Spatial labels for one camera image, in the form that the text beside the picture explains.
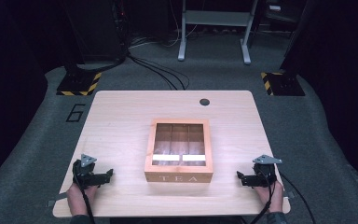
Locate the thin black floor cable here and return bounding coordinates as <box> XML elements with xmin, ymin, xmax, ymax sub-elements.
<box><xmin>279</xmin><ymin>171</ymin><xmax>317</xmax><ymax>224</ymax></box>

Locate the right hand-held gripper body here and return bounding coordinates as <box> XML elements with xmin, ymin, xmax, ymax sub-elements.
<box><xmin>249</xmin><ymin>154</ymin><xmax>283</xmax><ymax>189</ymax></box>

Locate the grey metal table bracket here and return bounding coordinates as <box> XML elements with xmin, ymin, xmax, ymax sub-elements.
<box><xmin>282</xmin><ymin>189</ymin><xmax>296</xmax><ymax>201</ymax></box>
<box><xmin>46</xmin><ymin>191</ymin><xmax>69</xmax><ymax>208</ymax></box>

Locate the black tape floor numeral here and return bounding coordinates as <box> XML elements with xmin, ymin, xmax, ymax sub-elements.
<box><xmin>65</xmin><ymin>104</ymin><xmax>87</xmax><ymax>123</ymax></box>

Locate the person's right hand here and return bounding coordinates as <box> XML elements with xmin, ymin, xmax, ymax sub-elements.
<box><xmin>254</xmin><ymin>179</ymin><xmax>284</xmax><ymax>215</ymax></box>

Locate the black base hazard striped edge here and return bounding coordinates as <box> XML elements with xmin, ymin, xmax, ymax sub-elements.
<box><xmin>56</xmin><ymin>71</ymin><xmax>103</xmax><ymax>97</ymax></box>
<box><xmin>260</xmin><ymin>71</ymin><xmax>306</xmax><ymax>97</ymax></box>

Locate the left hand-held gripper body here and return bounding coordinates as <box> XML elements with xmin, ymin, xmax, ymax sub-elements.
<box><xmin>72</xmin><ymin>153</ymin><xmax>107</xmax><ymax>189</ymax></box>

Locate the person's left hand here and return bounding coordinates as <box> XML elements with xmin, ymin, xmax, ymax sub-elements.
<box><xmin>66</xmin><ymin>181</ymin><xmax>100</xmax><ymax>217</ymax></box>

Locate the dark cabinet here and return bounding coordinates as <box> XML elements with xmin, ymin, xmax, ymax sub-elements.
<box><xmin>62</xmin><ymin>0</ymin><xmax>127</xmax><ymax>64</ymax></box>

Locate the black floor cables bundle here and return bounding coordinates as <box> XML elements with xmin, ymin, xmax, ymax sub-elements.
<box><xmin>126</xmin><ymin>50</ymin><xmax>191</xmax><ymax>91</ymax></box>

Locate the wooden tea box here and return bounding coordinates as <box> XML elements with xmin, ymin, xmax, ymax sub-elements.
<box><xmin>144</xmin><ymin>118</ymin><xmax>214</xmax><ymax>184</ymax></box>

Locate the white metal stand frame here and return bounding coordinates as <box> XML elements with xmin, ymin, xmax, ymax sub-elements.
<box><xmin>177</xmin><ymin>0</ymin><xmax>259</xmax><ymax>65</ymax></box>

